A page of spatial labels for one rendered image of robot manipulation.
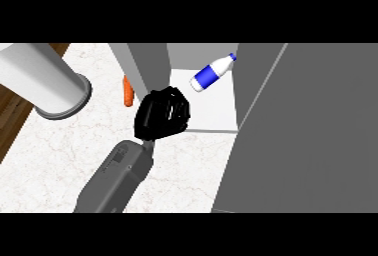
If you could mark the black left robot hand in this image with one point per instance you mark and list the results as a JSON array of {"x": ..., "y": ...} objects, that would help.
[{"x": 160, "y": 115}]

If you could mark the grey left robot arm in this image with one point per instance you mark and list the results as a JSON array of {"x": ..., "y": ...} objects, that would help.
[{"x": 116, "y": 176}]

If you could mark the grey cabinet with white shelf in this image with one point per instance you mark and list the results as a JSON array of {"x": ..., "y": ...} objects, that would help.
[{"x": 215, "y": 106}]

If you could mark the narrow grey cabinet door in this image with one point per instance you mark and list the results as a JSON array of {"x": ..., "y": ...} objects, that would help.
[{"x": 148, "y": 66}]

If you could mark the white and blue water bottle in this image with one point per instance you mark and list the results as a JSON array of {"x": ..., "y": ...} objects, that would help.
[{"x": 209, "y": 75}]

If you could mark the large flat grey cabinet door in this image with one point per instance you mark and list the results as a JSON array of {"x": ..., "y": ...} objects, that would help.
[{"x": 305, "y": 133}]

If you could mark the orange carrot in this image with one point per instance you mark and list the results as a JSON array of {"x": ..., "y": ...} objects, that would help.
[{"x": 128, "y": 94}]

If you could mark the white cylinder with grey base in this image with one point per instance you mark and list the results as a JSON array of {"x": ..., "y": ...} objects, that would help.
[{"x": 37, "y": 78}]

